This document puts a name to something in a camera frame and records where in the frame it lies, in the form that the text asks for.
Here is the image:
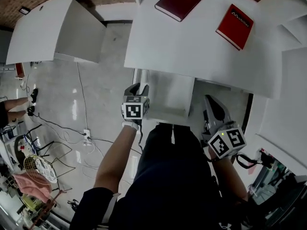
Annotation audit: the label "red metal stand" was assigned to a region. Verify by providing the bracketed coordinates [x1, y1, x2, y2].
[30, 188, 73, 230]

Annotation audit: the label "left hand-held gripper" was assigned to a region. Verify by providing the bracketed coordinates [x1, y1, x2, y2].
[121, 82, 151, 121]

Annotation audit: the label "bright red book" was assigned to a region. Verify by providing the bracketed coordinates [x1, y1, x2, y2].
[215, 3, 254, 51]

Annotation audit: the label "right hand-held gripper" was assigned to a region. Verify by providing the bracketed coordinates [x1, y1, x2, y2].
[201, 94, 248, 160]

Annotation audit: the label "red-brown board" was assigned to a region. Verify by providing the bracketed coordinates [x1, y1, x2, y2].
[15, 62, 25, 79]

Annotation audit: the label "person's right forearm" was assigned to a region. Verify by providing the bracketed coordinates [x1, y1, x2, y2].
[208, 152, 249, 202]

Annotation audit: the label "white desk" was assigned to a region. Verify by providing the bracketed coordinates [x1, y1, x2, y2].
[123, 0, 283, 129]

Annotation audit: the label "white arm strap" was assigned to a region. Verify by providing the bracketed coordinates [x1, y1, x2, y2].
[100, 192, 122, 225]

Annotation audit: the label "dark red book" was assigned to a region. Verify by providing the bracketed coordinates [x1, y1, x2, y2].
[154, 0, 204, 23]

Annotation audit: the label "white floor cable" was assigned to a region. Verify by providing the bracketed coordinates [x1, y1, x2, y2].
[61, 130, 103, 178]

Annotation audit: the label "person's black trousers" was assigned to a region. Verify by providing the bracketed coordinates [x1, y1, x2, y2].
[140, 123, 209, 167]

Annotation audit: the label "white wrist strap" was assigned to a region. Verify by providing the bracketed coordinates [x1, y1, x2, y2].
[121, 120, 140, 131]

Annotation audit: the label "wire frame chair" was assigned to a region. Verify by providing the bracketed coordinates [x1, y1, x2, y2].
[14, 133, 75, 192]

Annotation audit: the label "black floor cable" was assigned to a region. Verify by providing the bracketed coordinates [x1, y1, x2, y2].
[30, 113, 142, 154]

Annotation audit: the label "pink cloth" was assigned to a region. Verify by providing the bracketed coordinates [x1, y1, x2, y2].
[13, 172, 53, 204]

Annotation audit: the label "white drawer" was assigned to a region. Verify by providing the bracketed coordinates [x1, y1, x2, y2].
[133, 68, 195, 127]

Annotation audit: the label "person's dark blue shirt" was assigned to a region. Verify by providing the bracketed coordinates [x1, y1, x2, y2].
[69, 152, 248, 230]

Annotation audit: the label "white side cabinet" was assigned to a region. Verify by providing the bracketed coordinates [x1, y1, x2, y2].
[6, 0, 107, 66]

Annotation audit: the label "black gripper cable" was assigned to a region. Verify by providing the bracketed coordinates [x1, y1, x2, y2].
[236, 153, 262, 170]

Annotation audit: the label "patterned round cushion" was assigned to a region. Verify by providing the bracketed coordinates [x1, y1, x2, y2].
[35, 161, 58, 184]

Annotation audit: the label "person's left forearm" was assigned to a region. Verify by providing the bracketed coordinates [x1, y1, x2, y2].
[93, 126, 139, 196]

